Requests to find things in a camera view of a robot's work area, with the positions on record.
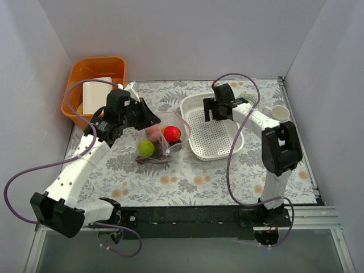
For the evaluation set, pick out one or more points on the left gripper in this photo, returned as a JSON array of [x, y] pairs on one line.
[[141, 114]]

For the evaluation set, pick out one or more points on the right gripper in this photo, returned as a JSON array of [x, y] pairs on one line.
[[214, 107]]

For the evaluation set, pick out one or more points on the pink peach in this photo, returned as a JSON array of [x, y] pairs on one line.
[[153, 134]]

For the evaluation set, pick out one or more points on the clear zip top bag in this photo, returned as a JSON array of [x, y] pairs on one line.
[[162, 147]]

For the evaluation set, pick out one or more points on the green apple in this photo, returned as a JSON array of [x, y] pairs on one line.
[[146, 148]]

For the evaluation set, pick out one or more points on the red strawberry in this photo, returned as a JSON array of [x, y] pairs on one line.
[[172, 133]]

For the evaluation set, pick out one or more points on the red grape bunch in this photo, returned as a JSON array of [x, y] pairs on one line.
[[154, 159]]

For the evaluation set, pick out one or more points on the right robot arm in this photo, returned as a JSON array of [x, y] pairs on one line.
[[280, 147]]

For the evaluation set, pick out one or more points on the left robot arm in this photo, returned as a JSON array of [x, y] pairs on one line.
[[57, 207]]

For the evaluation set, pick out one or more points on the patterned small bowl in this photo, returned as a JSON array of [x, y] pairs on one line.
[[251, 98]]

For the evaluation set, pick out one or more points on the white rectangular plate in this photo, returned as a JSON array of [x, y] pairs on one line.
[[94, 96]]

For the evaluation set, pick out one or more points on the orange plastic tub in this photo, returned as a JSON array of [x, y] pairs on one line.
[[94, 67]]

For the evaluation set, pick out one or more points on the white mug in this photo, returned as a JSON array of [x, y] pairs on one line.
[[278, 112]]

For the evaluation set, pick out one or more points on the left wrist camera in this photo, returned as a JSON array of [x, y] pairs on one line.
[[132, 88]]

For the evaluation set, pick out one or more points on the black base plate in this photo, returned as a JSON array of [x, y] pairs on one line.
[[230, 221]]

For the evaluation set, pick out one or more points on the aluminium frame rail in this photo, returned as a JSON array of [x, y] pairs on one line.
[[313, 242]]

